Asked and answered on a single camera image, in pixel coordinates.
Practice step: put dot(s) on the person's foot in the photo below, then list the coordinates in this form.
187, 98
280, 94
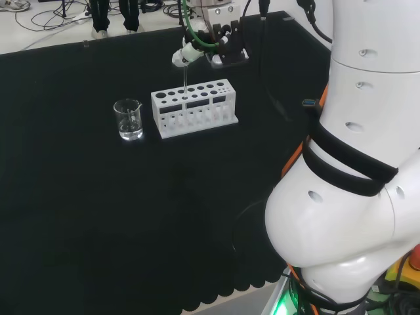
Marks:
14, 4

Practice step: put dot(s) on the clear glass rod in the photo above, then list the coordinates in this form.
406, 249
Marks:
185, 85

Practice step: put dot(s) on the small clear cloth clip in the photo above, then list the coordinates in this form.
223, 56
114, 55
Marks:
86, 43

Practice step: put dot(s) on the clear glass beaker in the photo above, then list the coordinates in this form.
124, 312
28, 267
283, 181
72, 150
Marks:
128, 119

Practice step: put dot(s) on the white power strip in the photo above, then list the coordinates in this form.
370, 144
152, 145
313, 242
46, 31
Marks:
79, 18

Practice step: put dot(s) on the black bench cloth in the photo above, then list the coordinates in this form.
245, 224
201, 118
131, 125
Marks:
98, 197

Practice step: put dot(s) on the white test tube rack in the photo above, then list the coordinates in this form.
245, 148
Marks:
197, 113

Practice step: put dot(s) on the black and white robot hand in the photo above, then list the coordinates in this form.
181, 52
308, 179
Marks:
229, 39

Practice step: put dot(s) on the black tripod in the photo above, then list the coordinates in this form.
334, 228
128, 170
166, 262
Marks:
180, 18

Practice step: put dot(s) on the person's leg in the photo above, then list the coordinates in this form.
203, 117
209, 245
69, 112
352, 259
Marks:
130, 14
100, 16

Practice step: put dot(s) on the yellow stop button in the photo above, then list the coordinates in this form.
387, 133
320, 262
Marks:
407, 269

